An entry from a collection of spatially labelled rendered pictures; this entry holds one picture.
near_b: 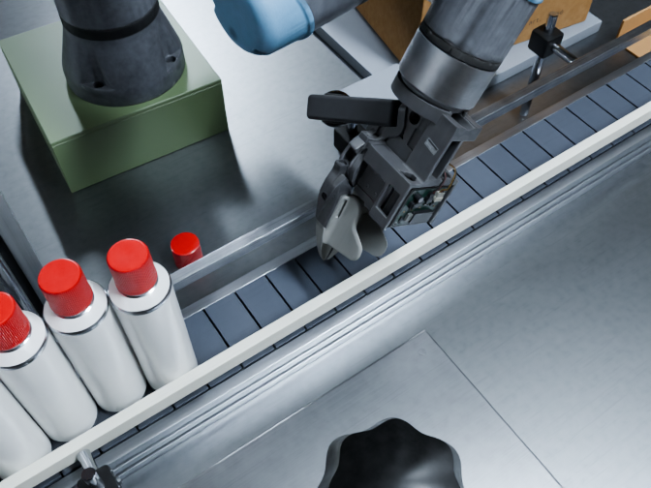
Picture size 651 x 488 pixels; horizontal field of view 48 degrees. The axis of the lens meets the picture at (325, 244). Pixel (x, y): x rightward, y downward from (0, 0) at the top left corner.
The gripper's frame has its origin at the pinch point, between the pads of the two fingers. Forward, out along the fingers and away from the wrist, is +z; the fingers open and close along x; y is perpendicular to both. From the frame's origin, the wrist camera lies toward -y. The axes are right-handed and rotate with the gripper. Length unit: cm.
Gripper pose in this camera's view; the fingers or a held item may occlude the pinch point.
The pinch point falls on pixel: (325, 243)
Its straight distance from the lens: 74.7
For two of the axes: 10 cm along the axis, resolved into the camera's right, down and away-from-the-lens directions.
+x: 7.1, -1.1, 6.9
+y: 5.7, 6.7, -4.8
